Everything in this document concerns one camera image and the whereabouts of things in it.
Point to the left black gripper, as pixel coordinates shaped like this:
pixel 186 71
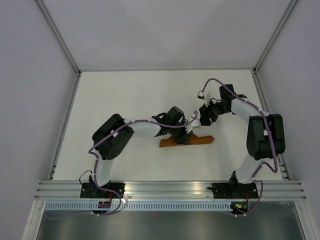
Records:
pixel 184 138

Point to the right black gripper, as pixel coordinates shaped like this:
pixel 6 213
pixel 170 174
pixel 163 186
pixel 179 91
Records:
pixel 205 114

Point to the orange-brown cloth napkin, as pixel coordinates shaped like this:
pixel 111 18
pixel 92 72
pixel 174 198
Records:
pixel 193 140

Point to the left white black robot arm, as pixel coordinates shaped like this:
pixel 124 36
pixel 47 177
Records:
pixel 113 136

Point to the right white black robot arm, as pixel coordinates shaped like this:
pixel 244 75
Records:
pixel 264 142

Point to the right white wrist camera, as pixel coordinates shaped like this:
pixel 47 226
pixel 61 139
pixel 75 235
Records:
pixel 205 96

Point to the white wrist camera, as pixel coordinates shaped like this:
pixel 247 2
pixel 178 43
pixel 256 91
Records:
pixel 205 96
pixel 193 122

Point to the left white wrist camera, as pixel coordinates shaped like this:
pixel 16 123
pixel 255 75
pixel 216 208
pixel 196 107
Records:
pixel 193 122

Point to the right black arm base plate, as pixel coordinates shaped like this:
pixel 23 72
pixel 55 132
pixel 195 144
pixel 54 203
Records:
pixel 223 190

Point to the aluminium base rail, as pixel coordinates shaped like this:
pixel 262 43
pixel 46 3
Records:
pixel 283 190

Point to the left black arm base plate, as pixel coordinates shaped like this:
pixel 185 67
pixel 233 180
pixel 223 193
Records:
pixel 113 189

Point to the right aluminium frame post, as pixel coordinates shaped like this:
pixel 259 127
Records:
pixel 275 34

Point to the aluminium frame post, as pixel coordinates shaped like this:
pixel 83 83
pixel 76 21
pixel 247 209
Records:
pixel 57 35
pixel 275 34

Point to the white slotted cable duct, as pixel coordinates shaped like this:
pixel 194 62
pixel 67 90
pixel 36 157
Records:
pixel 220 206

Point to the left aluminium frame post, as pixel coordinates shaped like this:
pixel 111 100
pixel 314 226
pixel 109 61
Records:
pixel 57 35

